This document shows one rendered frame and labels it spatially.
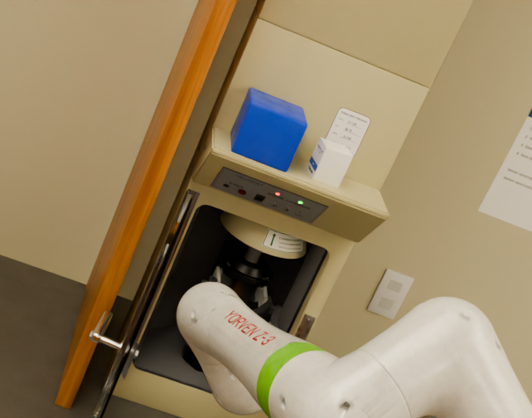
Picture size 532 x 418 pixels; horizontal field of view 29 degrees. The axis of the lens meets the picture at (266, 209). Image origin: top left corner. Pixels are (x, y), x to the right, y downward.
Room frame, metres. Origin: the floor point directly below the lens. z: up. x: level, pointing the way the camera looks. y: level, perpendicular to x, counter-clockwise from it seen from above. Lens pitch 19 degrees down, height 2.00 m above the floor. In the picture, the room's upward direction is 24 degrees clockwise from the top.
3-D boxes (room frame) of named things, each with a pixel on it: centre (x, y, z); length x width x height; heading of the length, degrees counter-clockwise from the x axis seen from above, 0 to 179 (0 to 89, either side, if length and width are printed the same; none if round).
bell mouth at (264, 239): (1.83, -0.01, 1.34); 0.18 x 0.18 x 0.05
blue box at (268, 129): (1.66, 0.05, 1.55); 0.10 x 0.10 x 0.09; 11
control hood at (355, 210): (1.67, -0.03, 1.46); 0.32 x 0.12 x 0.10; 101
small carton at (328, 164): (1.68, -0.07, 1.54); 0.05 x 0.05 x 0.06; 19
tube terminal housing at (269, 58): (1.85, 0.01, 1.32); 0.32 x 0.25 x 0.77; 101
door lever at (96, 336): (1.46, 0.15, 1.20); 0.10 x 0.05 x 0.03; 4
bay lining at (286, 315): (1.85, 0.01, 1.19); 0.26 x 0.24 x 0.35; 101
